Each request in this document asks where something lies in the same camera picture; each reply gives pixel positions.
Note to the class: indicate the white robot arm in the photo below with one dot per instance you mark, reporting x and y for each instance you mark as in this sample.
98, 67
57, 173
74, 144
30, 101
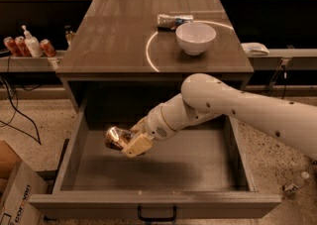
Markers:
204, 97

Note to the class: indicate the white pump soap bottle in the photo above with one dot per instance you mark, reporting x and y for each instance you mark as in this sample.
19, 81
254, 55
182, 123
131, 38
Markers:
32, 43

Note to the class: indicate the grey wooden cabinet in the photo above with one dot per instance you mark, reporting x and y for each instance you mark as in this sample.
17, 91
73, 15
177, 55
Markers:
121, 40

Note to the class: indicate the red soda can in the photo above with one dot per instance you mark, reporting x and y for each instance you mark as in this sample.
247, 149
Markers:
48, 48
9, 43
20, 43

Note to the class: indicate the crushed orange soda can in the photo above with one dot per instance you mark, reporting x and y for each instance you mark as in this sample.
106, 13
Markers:
117, 138

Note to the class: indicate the folded white cloth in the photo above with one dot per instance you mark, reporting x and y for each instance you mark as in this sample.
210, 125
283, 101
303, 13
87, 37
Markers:
255, 49

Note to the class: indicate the red soda can right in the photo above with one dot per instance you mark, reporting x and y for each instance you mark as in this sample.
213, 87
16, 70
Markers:
48, 48

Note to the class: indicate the white ceramic bowl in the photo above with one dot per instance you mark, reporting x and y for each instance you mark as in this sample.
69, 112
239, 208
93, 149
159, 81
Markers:
195, 38

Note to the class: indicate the open grey top drawer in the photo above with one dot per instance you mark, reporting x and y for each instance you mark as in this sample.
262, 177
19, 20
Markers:
202, 170

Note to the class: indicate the small dark glass bottle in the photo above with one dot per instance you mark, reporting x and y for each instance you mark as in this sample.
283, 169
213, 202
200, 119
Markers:
68, 34

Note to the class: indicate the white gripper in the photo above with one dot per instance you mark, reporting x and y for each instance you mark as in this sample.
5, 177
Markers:
155, 124

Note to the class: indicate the cardboard box with print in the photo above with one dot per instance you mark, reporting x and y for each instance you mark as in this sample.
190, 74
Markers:
18, 183

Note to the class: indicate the red soda can left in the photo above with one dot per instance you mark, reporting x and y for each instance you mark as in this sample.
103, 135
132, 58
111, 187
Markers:
9, 43

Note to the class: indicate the clear plastic bottle on floor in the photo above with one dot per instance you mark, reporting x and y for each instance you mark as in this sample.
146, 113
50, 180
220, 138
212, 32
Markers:
296, 183

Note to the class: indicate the black drawer handle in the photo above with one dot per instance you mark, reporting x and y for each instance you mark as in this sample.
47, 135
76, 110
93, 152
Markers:
150, 215

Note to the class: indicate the red soda can middle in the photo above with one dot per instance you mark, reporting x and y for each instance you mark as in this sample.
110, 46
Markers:
20, 43

